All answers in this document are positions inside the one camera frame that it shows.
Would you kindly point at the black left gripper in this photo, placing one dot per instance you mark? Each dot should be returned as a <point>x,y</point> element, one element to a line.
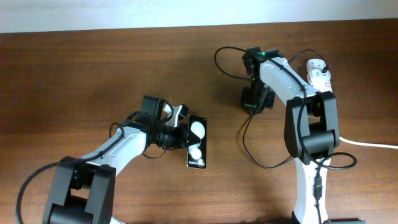
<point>180,139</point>

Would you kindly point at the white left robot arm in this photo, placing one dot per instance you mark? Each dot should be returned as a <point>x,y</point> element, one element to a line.
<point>83,188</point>

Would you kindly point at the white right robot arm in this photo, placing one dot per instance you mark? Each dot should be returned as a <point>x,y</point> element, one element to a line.
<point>311,131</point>

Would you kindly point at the white power strip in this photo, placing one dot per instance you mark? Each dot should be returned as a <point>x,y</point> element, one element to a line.
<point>322,86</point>

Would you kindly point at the black smartphone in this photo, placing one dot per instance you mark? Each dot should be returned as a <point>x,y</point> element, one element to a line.
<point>197,145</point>

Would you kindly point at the white usb charger adapter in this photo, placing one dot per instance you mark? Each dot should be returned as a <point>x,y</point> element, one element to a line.
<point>317,71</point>

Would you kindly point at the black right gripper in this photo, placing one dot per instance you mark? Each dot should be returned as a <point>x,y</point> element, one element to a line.
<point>245,101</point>

